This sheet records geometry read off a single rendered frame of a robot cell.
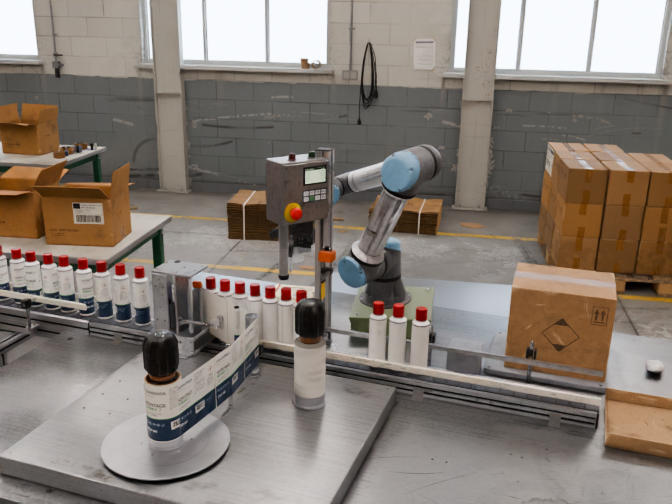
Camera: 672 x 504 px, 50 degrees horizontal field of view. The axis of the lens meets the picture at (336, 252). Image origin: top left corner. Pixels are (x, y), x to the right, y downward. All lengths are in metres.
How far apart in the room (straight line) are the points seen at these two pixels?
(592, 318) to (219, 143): 6.16
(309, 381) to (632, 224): 3.91
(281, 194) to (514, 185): 5.66
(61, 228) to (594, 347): 2.56
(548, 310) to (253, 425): 0.94
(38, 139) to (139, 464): 4.64
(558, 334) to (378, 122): 5.50
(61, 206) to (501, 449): 2.52
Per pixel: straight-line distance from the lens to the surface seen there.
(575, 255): 5.52
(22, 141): 6.30
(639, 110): 7.71
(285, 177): 2.13
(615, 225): 5.51
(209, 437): 1.88
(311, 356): 1.92
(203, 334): 2.33
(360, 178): 2.52
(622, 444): 2.08
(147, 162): 8.33
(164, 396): 1.77
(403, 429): 2.02
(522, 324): 2.29
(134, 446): 1.88
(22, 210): 3.96
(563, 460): 1.99
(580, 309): 2.27
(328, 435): 1.89
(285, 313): 2.25
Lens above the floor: 1.89
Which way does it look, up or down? 18 degrees down
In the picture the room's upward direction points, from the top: 1 degrees clockwise
